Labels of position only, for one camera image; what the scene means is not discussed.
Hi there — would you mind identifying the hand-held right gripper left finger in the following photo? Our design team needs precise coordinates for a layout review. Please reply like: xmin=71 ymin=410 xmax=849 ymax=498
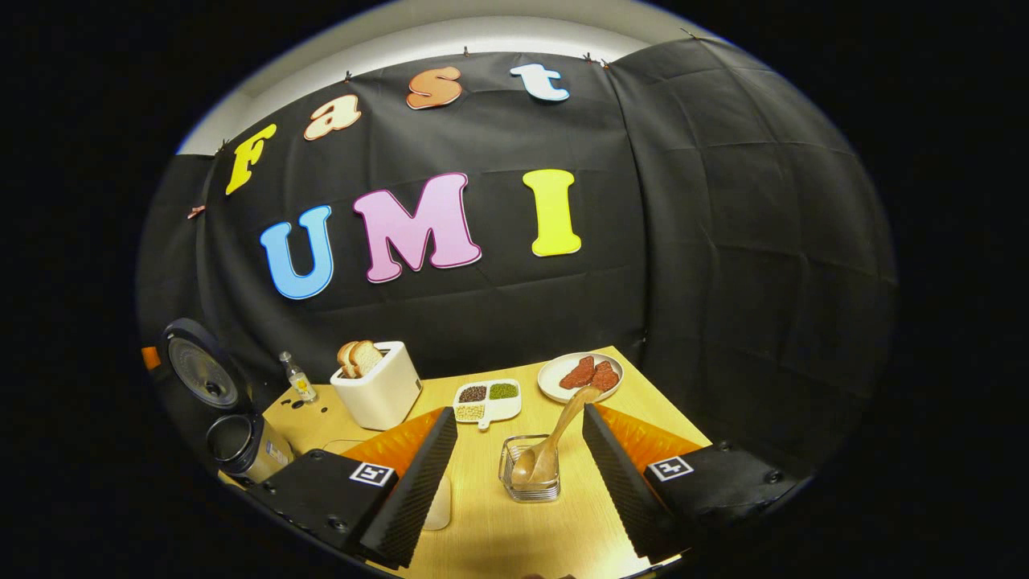
xmin=241 ymin=406 xmax=459 ymax=569

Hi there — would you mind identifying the white divided bean dish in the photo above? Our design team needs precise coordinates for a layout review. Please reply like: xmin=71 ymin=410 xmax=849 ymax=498
xmin=453 ymin=379 xmax=522 ymax=431

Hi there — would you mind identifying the white toaster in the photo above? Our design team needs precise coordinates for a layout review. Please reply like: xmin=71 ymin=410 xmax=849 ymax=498
xmin=330 ymin=341 xmax=423 ymax=431

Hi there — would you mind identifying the black backdrop cloth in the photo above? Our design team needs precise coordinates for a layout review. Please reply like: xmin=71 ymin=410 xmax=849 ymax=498
xmin=135 ymin=36 xmax=897 ymax=483

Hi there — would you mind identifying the dark grey rice cooker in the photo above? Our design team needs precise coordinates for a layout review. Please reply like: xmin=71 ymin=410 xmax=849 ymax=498
xmin=157 ymin=318 xmax=297 ymax=486

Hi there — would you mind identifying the small clear glass bottle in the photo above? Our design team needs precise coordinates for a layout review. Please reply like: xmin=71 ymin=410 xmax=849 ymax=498
xmin=279 ymin=351 xmax=318 ymax=403

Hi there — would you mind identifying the round white plate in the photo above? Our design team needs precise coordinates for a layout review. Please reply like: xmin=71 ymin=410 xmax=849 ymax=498
xmin=537 ymin=352 xmax=624 ymax=404

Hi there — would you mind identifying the wooden spoon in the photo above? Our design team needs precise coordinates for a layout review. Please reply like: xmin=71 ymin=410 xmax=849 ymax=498
xmin=511 ymin=385 xmax=602 ymax=487

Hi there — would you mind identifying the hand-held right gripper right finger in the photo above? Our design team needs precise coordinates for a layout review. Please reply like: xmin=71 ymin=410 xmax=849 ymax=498
xmin=582 ymin=403 xmax=801 ymax=564

